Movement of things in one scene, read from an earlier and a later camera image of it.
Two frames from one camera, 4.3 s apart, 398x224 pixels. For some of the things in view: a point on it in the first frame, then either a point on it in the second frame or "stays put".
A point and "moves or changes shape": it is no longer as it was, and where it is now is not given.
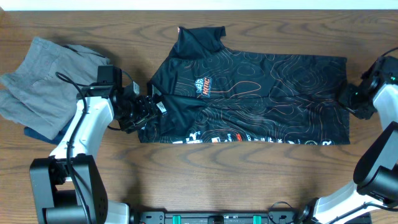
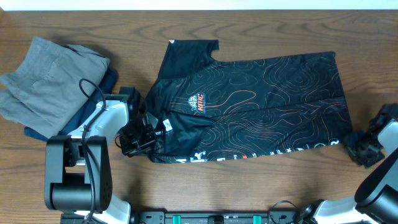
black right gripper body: (357, 103) → (364, 147)
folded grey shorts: (42, 93) stays put
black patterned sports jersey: (218, 93) moves or changes shape
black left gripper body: (134, 114) → (137, 140)
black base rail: (214, 217) stays put
